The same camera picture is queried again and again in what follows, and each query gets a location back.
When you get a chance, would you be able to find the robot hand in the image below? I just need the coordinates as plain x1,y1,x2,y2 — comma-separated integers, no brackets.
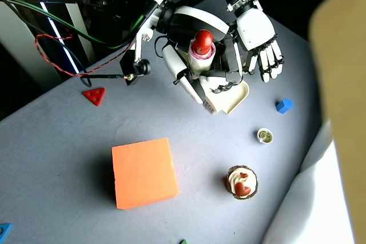
234,6,285,84
161,5,244,105

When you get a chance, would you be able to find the cream plastic dustpan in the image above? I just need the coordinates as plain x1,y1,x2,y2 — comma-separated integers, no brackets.
210,81,250,115

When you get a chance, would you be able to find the blue hexagonal block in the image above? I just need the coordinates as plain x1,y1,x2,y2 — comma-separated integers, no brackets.
275,97,295,115

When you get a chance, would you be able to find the tan blurred board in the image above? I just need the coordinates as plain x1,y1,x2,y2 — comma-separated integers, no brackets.
308,0,366,244

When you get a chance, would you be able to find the small bowl with green soup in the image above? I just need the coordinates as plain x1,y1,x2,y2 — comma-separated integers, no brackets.
256,126,275,145

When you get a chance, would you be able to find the grey table cloth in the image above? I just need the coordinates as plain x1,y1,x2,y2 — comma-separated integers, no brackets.
0,0,336,244

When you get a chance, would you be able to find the red triangle block with holes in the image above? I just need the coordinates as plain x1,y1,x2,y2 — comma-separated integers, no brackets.
81,86,106,107

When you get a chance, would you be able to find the toy cupcake with cream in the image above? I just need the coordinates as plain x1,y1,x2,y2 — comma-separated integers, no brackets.
224,165,259,201

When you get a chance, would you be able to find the orange foam block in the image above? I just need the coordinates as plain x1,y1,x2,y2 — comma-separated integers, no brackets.
111,137,181,210

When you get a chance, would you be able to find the white backdrop sheet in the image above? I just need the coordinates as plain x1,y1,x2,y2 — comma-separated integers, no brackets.
261,121,357,244

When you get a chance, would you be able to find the blue block with holes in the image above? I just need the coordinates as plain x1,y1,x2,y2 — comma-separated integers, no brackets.
0,222,14,244

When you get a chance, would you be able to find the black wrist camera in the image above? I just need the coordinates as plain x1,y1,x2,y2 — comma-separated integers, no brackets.
119,50,152,86

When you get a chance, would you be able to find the green cable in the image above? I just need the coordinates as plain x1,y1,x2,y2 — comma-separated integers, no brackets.
0,0,147,51

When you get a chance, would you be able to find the thin black camera cable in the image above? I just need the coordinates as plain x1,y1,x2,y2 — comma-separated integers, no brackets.
79,73,128,89

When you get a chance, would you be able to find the red and black twisted cable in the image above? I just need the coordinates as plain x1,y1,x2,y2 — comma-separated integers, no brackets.
34,33,136,78

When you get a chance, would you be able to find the white post with light strip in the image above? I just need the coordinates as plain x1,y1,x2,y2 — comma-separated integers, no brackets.
38,1,97,75

